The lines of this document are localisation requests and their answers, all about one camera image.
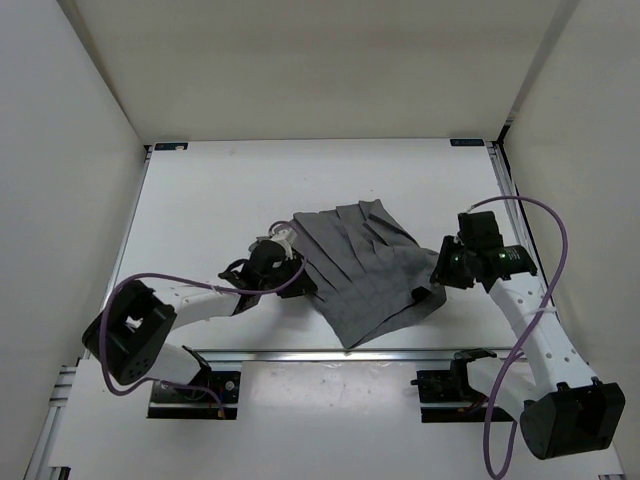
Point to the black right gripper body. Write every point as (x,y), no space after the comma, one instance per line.
(452,265)

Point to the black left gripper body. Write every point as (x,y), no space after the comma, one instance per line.
(286,271)

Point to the grey pleated skirt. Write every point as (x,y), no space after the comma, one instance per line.
(372,276)

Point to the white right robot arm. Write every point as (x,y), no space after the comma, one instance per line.
(565,409)

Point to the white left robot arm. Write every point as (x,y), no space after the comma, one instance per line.
(129,336)

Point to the blue label right corner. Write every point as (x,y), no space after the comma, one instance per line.
(467,142)

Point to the blue label corner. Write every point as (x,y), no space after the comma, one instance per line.
(467,142)
(171,146)

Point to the blue label left corner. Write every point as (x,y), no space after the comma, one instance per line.
(171,146)

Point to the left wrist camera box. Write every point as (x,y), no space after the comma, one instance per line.
(284,237)

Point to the aluminium frame rail right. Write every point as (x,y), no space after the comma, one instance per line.
(515,209)

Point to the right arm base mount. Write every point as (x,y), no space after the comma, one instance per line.
(445,394)

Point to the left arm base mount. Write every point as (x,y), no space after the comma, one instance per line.
(218,402)

